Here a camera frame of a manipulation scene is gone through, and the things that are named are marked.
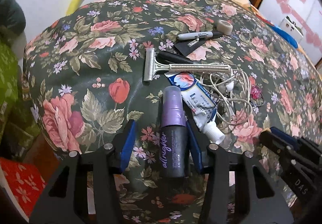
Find red floral box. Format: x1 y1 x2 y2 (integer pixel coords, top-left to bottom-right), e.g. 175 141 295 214
1 158 46 221

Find dark green cushion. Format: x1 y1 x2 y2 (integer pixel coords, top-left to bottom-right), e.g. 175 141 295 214
1 0 26 36

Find colourful fleece blanket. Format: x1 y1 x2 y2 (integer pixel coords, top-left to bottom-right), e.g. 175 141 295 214
255 13 298 49

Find small silver clip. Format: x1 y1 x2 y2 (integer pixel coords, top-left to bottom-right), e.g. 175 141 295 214
187 38 199 47

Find black comb handle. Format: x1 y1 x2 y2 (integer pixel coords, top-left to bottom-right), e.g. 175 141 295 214
156 51 194 64

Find white earphones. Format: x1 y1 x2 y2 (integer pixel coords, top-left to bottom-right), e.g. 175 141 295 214
197 62 253 132

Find silver disposable razor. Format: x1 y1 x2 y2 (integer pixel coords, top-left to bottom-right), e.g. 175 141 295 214
143 48 233 82

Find purple black spray bottle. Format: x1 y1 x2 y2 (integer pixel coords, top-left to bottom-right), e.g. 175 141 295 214
159 86 188 178

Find grey tape roll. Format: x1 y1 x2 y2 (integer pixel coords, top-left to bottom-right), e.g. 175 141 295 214
217 19 233 36

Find green patterned fabric bag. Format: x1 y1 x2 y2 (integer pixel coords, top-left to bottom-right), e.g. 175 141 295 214
1 42 40 161

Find grey black marker pen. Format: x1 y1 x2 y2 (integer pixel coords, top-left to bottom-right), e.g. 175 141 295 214
177 31 224 41

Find white blue toothpaste tube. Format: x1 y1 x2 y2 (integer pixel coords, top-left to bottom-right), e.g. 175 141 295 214
165 72 225 145

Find dark floral bedspread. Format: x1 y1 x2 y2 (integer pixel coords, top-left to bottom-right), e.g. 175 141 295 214
24 0 321 223

